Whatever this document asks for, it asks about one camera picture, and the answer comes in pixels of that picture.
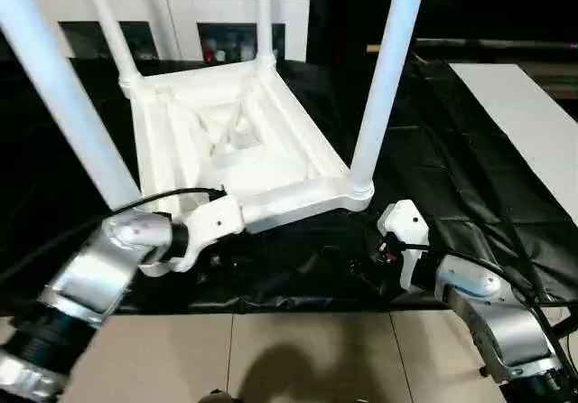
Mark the black bar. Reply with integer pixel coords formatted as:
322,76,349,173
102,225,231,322
415,39,578,52

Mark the white plastic table top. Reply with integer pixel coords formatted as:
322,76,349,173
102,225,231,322
117,57,376,237

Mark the tall black cabinet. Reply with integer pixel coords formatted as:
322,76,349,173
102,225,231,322
306,0,419,68

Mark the white plastic table leg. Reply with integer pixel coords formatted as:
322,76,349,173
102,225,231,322
0,0,142,212
79,0,146,99
256,0,279,72
349,0,431,202

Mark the black stand leg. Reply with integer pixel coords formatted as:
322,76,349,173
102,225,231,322
551,315,578,337

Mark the white board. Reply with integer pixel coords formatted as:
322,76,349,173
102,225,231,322
446,62,578,224

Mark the white cabinet with glass doors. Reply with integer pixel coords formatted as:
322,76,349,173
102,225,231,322
26,0,312,64

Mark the black mat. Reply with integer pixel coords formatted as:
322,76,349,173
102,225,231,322
0,54,578,316

